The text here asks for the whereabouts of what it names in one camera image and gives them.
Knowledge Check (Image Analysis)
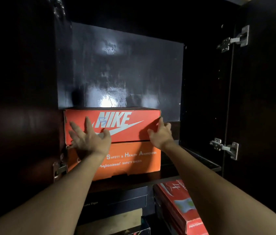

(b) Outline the red shoe box white tick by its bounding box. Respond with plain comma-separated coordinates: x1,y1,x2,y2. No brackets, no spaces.
64,107,161,146

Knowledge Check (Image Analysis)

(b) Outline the dark wooden cabinet door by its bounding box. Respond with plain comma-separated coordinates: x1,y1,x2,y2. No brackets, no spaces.
222,0,276,228
0,0,66,230

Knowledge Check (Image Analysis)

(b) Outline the tan cardboard shoe box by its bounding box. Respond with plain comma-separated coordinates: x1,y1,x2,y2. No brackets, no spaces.
75,208,143,235

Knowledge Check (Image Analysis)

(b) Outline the black Onitsuka Tiger box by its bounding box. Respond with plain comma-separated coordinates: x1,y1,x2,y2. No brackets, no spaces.
78,186,151,226

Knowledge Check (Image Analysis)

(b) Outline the dark wooden cabinet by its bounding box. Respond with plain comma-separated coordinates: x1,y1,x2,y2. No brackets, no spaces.
52,0,241,235

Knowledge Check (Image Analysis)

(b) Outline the person's right forearm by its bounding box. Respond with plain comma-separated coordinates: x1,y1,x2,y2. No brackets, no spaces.
163,144,276,235

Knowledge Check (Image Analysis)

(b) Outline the person's left hand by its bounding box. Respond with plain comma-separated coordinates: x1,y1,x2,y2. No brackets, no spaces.
68,117,112,157

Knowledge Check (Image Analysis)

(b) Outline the orange-red shoe box sneaker print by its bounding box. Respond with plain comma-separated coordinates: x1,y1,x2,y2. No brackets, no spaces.
152,180,210,235

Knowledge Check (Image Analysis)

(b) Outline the orange Dr Osha box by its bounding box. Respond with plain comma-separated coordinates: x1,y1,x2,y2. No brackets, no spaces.
67,141,162,181

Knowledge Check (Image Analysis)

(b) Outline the black patterned shoe box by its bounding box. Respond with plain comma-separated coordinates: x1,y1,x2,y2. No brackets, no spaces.
111,217,151,235

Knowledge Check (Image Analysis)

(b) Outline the person's left forearm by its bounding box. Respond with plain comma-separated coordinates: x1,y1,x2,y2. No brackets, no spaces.
0,154,107,235

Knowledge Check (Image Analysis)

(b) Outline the person's right hand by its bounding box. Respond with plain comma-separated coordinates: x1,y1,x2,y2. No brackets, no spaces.
147,117,176,151

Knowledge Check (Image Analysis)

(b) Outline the silver metal cabinet hinge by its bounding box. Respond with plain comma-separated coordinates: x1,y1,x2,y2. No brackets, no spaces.
217,25,250,53
210,138,239,161
52,154,68,183
52,0,66,20

